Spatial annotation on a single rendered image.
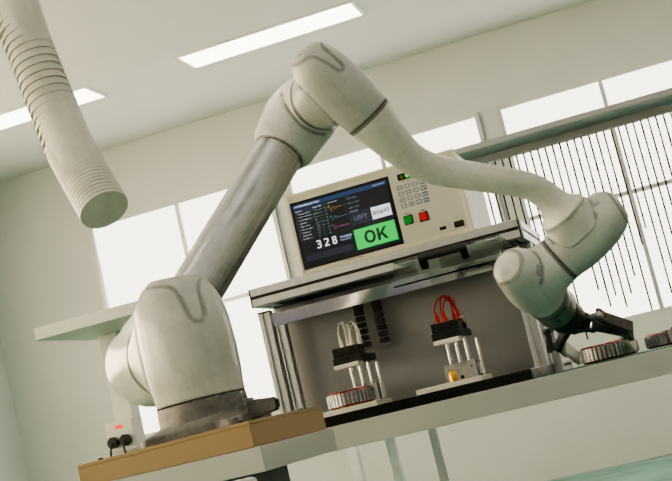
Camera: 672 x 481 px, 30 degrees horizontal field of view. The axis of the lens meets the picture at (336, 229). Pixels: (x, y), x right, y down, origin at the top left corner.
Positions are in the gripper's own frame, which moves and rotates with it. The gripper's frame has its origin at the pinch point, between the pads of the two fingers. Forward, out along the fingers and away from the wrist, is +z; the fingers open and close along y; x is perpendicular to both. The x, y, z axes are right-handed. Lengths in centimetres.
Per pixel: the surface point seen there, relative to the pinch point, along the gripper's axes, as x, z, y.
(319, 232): 34, -28, -61
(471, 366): 3.5, -1.0, -33.4
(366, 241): 31, -23, -50
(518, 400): -20.2, -23.4, -7.7
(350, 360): 2, -19, -56
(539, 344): 5.7, 0.5, -16.2
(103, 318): 32, -25, -139
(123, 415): 20, 6, -160
